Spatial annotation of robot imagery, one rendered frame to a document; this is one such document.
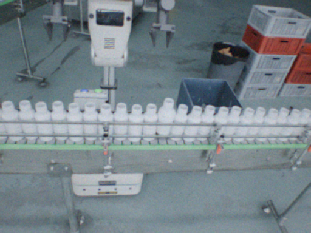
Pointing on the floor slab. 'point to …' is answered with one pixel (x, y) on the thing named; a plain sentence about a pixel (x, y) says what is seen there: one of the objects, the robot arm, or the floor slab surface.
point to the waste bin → (227, 62)
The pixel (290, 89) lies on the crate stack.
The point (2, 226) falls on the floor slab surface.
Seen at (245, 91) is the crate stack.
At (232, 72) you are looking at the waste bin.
